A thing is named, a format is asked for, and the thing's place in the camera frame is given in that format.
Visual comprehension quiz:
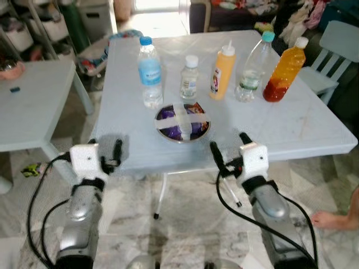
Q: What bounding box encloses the large light blue plastic table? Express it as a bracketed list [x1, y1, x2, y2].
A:
[91, 30, 358, 220]

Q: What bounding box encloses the taped steel bowl with snacks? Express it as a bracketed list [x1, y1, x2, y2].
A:
[154, 103, 212, 144]

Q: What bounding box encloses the small green toy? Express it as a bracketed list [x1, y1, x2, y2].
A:
[21, 162, 49, 178]

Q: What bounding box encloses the small light blue table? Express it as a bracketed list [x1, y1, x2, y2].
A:
[0, 59, 95, 185]

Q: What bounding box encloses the yellow squeeze sauce bottle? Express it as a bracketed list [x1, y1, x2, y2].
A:
[210, 40, 237, 101]

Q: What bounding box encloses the clear teal-capped bottle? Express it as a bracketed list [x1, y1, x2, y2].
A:
[234, 31, 276, 104]

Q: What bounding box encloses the orange juice bottle white cap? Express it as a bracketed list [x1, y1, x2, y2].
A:
[262, 37, 310, 103]

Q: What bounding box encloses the small clear white-capped bottle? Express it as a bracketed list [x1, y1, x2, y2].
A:
[179, 55, 201, 102]

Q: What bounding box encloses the blue-capped water bottle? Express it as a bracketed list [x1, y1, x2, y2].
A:
[138, 36, 164, 110]

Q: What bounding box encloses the colourful patterned bag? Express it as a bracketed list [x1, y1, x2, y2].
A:
[77, 34, 111, 77]

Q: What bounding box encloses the grey robot right leg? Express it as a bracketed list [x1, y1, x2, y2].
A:
[204, 259, 243, 269]

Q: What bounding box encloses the grey robot leg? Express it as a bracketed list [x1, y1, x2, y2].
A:
[126, 255, 164, 269]
[204, 259, 243, 269]

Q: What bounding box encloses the grey robot left leg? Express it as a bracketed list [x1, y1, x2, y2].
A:
[126, 255, 164, 269]

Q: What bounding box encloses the pink bowl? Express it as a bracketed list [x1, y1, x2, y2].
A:
[0, 61, 26, 81]

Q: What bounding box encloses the person's bare foot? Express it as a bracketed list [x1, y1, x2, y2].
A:
[310, 188, 359, 231]

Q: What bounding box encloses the dark green cylinder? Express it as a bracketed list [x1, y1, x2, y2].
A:
[59, 3, 90, 54]

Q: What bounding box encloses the dark sofa with clothes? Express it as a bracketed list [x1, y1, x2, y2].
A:
[189, 0, 359, 35]

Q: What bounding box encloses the white box appliance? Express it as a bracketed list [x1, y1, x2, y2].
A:
[77, 0, 117, 43]

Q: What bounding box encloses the metal storage rack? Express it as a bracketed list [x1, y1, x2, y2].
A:
[0, 0, 76, 62]

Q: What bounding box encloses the light blue child chair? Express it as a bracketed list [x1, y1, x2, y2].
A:
[297, 21, 359, 105]

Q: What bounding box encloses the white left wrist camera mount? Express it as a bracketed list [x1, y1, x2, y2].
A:
[70, 143, 108, 181]

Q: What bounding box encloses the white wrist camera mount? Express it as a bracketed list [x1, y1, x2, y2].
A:
[70, 143, 108, 181]
[238, 142, 270, 182]

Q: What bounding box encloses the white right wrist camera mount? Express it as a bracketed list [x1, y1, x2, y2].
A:
[238, 142, 270, 182]

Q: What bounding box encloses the short black left arm cable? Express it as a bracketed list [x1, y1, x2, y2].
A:
[40, 199, 71, 264]

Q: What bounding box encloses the long black left arm cable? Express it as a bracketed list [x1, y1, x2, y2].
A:
[26, 154, 72, 268]

